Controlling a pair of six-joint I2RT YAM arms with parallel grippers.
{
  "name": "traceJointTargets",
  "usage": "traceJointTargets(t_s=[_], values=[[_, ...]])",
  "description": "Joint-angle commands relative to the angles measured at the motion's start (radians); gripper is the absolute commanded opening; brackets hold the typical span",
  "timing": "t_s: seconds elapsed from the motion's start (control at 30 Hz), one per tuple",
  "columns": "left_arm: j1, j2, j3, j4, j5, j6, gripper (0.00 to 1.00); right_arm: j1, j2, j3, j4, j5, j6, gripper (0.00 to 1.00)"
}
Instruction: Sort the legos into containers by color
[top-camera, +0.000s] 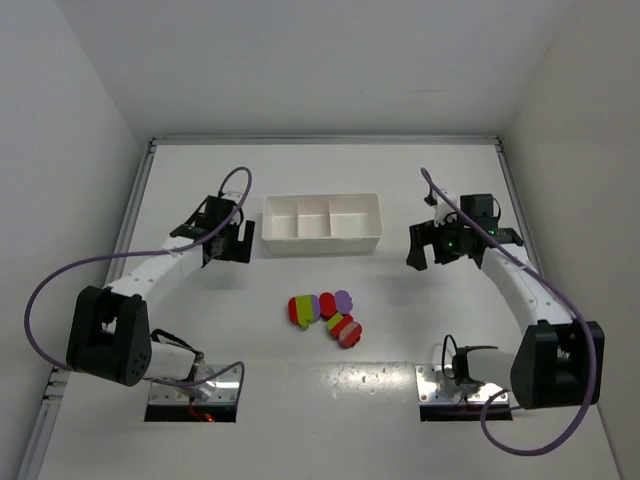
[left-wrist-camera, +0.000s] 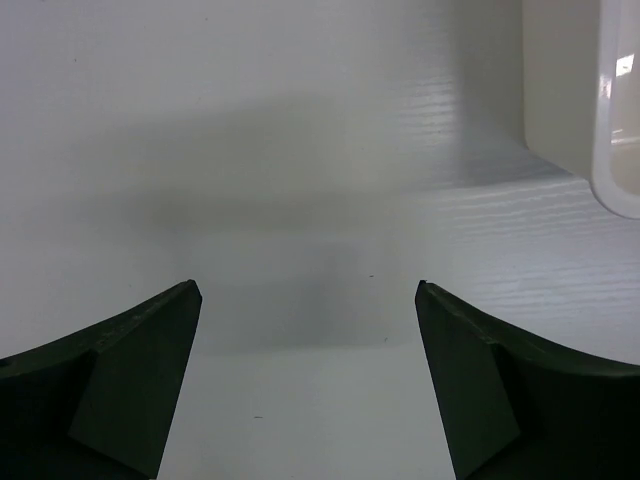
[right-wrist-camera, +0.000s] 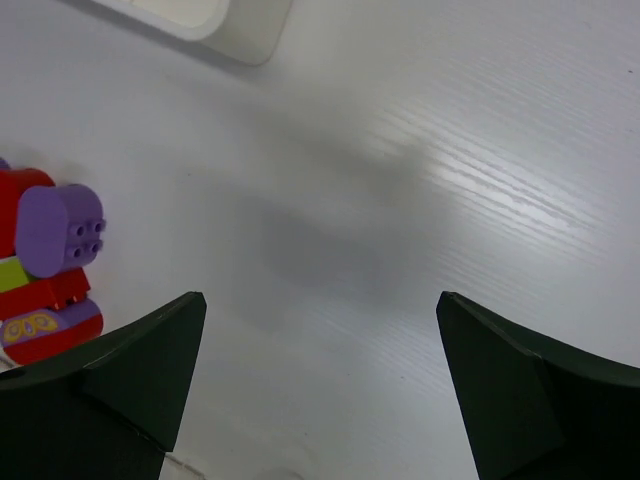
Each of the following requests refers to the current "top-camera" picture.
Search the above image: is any purple flower lego brick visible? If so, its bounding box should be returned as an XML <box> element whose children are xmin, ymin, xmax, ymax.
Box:
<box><xmin>334</xmin><ymin>290</ymin><xmax>353</xmax><ymax>315</ymax></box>

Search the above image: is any red rounded lego brick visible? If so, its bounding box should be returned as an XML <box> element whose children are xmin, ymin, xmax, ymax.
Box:
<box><xmin>319</xmin><ymin>292</ymin><xmax>337</xmax><ymax>320</ymax></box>

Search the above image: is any white three-compartment container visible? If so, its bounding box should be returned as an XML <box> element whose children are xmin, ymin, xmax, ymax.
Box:
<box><xmin>261</xmin><ymin>193</ymin><xmax>383</xmax><ymax>256</ymax></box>

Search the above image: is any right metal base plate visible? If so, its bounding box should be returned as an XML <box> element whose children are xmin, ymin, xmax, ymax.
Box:
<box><xmin>415</xmin><ymin>364</ymin><xmax>502</xmax><ymax>408</ymax></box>

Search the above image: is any red green purple lego stack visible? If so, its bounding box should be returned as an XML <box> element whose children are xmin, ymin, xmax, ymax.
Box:
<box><xmin>287</xmin><ymin>295</ymin><xmax>321</xmax><ymax>330</ymax></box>

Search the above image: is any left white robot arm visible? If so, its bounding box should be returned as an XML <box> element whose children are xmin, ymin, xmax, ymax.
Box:
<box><xmin>66</xmin><ymin>196</ymin><xmax>255</xmax><ymax>386</ymax></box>

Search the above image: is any metal base plate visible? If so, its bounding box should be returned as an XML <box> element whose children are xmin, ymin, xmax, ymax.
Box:
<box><xmin>415</xmin><ymin>364</ymin><xmax>502</xmax><ymax>408</ymax></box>
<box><xmin>147</xmin><ymin>361</ymin><xmax>245</xmax><ymax>411</ymax></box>

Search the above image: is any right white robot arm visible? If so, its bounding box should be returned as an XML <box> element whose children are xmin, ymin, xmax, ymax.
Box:
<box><xmin>406</xmin><ymin>194</ymin><xmax>605</xmax><ymax>409</ymax></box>

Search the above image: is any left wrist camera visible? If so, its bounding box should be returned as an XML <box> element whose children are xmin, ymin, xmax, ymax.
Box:
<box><xmin>217</xmin><ymin>190</ymin><xmax>243</xmax><ymax>208</ymax></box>

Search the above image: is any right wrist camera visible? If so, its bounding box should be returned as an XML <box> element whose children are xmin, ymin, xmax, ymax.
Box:
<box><xmin>424</xmin><ymin>188</ymin><xmax>458</xmax><ymax>227</ymax></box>

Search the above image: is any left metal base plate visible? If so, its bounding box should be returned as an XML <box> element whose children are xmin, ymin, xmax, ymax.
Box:
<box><xmin>147</xmin><ymin>361</ymin><xmax>245</xmax><ymax>411</ymax></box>

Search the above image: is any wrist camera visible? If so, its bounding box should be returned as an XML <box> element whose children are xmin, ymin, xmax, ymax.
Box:
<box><xmin>424</xmin><ymin>188</ymin><xmax>458</xmax><ymax>227</ymax></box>
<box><xmin>217</xmin><ymin>190</ymin><xmax>243</xmax><ymax>208</ymax></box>

